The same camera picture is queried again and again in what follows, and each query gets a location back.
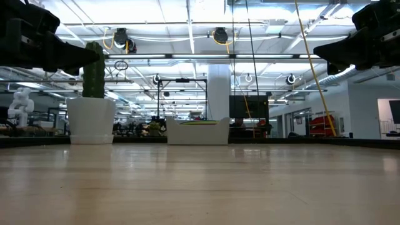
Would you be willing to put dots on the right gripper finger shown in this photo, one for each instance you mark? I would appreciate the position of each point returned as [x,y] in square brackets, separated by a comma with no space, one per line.
[336,69]
[342,51]

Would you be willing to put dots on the grey plastic basket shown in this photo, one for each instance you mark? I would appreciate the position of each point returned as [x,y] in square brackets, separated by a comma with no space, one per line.
[198,134]

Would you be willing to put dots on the green cactus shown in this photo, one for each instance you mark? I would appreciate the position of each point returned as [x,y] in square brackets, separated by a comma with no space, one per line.
[93,75]

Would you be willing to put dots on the red storage shelf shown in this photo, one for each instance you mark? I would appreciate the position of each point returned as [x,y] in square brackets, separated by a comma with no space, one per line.
[322,123]

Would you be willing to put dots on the white humanoid robot figure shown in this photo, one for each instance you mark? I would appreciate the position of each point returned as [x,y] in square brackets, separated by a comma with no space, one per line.
[21,104]

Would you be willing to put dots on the black background monitor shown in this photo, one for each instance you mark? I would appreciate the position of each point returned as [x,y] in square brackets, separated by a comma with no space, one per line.
[250,106]

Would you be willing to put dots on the person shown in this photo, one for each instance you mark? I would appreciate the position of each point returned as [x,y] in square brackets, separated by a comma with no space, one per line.
[239,122]

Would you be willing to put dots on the black wall screen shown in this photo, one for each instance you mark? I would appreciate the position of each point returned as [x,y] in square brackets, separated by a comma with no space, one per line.
[395,111]

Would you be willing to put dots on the black table frame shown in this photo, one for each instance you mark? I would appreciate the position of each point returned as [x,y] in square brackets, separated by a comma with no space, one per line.
[359,142]

